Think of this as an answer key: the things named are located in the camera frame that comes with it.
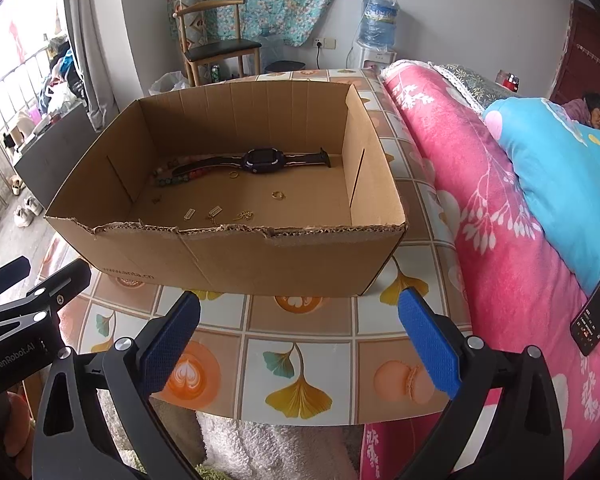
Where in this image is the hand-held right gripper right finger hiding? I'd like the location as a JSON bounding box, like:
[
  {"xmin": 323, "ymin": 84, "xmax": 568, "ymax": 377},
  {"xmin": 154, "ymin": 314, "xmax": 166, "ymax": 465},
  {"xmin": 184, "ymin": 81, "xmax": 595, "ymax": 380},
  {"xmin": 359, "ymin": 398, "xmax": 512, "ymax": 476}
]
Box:
[{"xmin": 394, "ymin": 286, "xmax": 567, "ymax": 480}]

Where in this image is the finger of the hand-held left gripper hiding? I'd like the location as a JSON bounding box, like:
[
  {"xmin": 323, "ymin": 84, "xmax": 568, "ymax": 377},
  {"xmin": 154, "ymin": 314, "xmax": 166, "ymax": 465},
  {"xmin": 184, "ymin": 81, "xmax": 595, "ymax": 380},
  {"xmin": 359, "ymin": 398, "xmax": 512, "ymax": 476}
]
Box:
[
  {"xmin": 0, "ymin": 259, "xmax": 92, "ymax": 334},
  {"xmin": 0, "ymin": 256, "xmax": 32, "ymax": 306}
]

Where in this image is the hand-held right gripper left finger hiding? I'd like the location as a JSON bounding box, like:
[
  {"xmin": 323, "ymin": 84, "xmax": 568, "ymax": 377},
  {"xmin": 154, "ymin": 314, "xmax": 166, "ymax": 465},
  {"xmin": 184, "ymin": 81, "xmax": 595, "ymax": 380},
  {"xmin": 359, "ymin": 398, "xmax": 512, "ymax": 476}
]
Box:
[{"xmin": 31, "ymin": 290, "xmax": 202, "ymax": 480}]

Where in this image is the brown cardboard box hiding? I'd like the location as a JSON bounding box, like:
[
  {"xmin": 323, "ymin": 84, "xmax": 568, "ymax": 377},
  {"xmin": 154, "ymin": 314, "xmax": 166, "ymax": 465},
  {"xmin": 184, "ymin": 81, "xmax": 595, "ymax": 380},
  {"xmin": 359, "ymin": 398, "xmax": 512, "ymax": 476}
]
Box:
[{"xmin": 44, "ymin": 81, "xmax": 407, "ymax": 298}]

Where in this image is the pink bead bracelet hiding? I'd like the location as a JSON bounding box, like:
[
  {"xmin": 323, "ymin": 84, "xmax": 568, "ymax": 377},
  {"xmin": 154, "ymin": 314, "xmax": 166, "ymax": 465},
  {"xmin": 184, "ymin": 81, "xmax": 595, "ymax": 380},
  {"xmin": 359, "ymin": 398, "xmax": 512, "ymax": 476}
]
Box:
[{"xmin": 152, "ymin": 157, "xmax": 213, "ymax": 187}]

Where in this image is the purple watch with pink strap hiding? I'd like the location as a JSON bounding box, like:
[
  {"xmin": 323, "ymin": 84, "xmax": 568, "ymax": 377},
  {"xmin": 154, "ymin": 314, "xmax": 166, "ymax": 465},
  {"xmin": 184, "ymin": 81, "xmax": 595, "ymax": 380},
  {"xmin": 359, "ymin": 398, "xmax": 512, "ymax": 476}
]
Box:
[{"xmin": 172, "ymin": 146, "xmax": 332, "ymax": 177}]

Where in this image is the person's left forearm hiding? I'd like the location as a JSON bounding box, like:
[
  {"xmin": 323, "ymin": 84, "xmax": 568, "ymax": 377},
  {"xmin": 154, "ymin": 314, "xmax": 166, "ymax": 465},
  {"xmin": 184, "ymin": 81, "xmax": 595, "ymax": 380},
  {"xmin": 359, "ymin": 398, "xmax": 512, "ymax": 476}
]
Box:
[{"xmin": 2, "ymin": 391, "xmax": 33, "ymax": 453}]

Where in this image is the patterned tablecloth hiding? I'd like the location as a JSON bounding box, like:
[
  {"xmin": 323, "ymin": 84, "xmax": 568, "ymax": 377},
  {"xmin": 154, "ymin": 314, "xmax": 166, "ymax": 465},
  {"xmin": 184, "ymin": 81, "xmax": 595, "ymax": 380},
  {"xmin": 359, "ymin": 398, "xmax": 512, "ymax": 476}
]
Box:
[{"xmin": 45, "ymin": 67, "xmax": 473, "ymax": 428}]

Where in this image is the pink floral blanket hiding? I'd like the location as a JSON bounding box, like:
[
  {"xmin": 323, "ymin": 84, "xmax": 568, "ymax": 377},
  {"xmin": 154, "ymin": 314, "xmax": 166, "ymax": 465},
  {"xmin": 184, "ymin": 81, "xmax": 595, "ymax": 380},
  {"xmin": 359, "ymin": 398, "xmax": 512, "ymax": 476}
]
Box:
[{"xmin": 360, "ymin": 59, "xmax": 600, "ymax": 480}]

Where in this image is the black smartphone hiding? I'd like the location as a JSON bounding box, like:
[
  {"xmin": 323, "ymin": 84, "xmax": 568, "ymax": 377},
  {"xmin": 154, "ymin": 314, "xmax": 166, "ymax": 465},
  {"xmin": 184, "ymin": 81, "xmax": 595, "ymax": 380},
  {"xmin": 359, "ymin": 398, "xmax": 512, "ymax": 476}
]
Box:
[{"xmin": 570, "ymin": 260, "xmax": 600, "ymax": 357}]

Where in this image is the pile of clothes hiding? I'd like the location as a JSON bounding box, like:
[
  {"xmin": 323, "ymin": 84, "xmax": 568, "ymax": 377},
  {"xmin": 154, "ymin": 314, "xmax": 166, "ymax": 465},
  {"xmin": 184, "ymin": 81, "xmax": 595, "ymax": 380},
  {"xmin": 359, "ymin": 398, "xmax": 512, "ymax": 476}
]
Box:
[{"xmin": 39, "ymin": 35, "xmax": 87, "ymax": 116}]

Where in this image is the blue pillow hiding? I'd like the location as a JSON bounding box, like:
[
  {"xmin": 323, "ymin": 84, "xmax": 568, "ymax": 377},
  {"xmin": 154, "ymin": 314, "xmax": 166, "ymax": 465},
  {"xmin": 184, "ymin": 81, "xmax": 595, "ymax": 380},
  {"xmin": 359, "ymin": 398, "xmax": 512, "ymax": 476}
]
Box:
[{"xmin": 482, "ymin": 96, "xmax": 600, "ymax": 321}]

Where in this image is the white plastic bag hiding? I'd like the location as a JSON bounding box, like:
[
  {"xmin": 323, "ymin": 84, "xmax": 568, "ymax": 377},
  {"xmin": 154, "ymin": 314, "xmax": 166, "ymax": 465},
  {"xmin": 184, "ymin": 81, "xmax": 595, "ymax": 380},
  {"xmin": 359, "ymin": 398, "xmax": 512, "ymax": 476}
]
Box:
[{"xmin": 150, "ymin": 71, "xmax": 188, "ymax": 96}]

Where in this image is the grey curtain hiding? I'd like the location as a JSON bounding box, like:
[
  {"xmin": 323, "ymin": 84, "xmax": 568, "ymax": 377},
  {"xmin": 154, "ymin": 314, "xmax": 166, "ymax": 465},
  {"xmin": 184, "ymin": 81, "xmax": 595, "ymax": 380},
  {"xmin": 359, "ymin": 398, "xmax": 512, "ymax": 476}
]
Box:
[{"xmin": 62, "ymin": 0, "xmax": 116, "ymax": 116}]

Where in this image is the grey lace-trimmed pillow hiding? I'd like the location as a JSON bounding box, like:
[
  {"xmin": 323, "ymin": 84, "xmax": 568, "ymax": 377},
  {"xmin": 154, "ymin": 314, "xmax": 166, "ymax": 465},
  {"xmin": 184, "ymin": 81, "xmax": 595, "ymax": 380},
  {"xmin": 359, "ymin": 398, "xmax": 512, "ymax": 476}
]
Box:
[{"xmin": 427, "ymin": 62, "xmax": 523, "ymax": 116}]

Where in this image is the wooden chair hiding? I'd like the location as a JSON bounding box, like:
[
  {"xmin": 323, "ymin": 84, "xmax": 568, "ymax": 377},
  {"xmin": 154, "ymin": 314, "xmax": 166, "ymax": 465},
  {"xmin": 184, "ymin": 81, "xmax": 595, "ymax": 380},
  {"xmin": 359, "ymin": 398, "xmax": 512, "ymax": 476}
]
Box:
[{"xmin": 172, "ymin": 0, "xmax": 262, "ymax": 88}]

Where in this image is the white water dispenser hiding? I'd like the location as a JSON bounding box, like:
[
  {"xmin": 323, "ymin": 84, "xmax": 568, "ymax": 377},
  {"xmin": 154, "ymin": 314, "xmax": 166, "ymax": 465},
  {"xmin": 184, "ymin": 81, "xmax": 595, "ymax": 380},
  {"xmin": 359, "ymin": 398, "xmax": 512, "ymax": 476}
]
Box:
[{"xmin": 352, "ymin": 45, "xmax": 398, "ymax": 72}]

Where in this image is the blue water bottle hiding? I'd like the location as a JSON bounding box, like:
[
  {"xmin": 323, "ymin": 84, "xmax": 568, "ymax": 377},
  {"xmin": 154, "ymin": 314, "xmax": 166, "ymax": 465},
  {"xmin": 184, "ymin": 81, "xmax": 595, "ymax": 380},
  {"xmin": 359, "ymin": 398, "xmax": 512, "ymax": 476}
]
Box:
[{"xmin": 361, "ymin": 0, "xmax": 400, "ymax": 50}]

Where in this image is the dark red door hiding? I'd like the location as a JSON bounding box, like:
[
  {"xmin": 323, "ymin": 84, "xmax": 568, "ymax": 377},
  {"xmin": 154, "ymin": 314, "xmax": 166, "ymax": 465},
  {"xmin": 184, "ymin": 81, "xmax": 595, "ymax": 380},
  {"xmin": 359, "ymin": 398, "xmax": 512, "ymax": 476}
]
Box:
[{"xmin": 550, "ymin": 0, "xmax": 600, "ymax": 106}]

